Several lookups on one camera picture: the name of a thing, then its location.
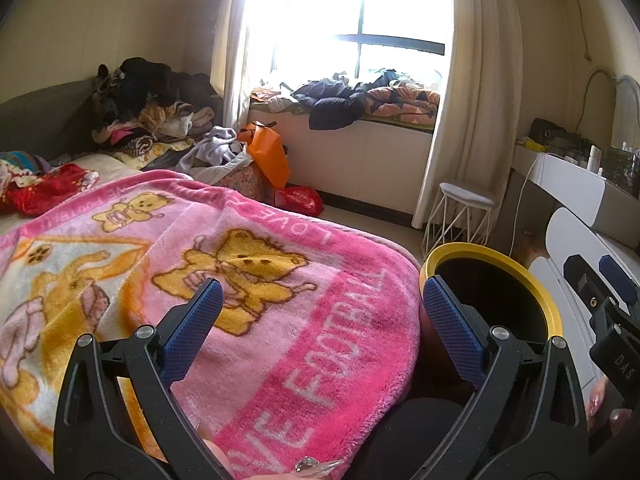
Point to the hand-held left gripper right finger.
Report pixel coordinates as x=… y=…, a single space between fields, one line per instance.
x=452 y=332

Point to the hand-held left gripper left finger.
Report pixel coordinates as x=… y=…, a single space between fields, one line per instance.
x=192 y=332

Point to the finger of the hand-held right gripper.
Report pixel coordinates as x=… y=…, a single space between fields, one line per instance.
x=585 y=285
x=612 y=267

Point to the yellow and black bin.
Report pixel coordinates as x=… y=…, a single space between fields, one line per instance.
x=500 y=300

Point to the person's right hand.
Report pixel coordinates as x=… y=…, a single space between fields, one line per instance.
x=597 y=402

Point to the person's left hand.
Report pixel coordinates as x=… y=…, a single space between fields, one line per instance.
x=225 y=460

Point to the pink printed blanket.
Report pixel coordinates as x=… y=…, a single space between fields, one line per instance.
x=300 y=335

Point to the white bottle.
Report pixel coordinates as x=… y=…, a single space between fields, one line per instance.
x=595 y=160

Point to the person's black pants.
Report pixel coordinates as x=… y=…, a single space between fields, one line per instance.
x=415 y=440

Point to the dark bag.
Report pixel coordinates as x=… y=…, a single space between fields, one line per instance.
x=555 y=135

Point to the floral fabric basket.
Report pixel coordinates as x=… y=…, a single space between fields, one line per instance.
x=242 y=182

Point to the red plastic bag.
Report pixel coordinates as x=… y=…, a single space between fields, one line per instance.
x=300 y=200

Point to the cream bed sheet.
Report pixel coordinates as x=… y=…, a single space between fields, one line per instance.
x=115 y=170

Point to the grey cloth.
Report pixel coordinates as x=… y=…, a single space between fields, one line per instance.
x=210 y=147

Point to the yellow patterned blanket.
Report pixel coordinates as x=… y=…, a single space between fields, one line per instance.
x=155 y=150

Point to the orange plastic bag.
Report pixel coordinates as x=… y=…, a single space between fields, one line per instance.
x=267 y=152

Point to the white window seat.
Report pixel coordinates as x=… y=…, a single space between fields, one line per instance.
x=350 y=160

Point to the red cloth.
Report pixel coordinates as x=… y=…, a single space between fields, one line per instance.
x=50 y=187

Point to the wide cream curtain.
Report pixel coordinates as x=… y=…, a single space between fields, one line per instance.
x=470 y=85

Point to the orange patterned quilt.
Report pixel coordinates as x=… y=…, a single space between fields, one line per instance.
x=405 y=102

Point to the colourful printed cloth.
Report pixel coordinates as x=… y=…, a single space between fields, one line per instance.
x=20 y=165

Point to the orange and white clothes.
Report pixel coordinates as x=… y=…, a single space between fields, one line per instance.
x=270 y=100

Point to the pile of dark clothes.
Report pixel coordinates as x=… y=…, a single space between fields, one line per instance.
x=150 y=90

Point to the dark jacket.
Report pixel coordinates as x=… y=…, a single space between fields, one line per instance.
x=330 y=107

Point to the grey headboard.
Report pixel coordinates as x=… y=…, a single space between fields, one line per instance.
x=45 y=115

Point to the narrow cream curtain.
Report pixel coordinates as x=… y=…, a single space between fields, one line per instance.
x=232 y=45

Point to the window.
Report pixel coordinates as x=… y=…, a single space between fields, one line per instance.
x=350 y=5

